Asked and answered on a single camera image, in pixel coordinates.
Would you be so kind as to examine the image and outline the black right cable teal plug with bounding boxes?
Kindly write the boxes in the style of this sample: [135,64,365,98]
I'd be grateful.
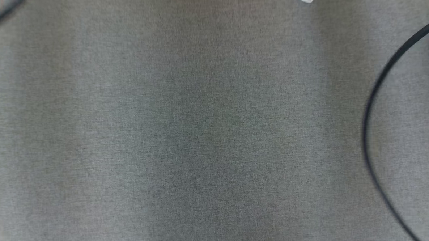
[357,16,429,241]

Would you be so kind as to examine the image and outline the grey fabric sofa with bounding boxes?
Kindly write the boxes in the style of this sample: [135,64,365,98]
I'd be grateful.
[0,0,429,241]

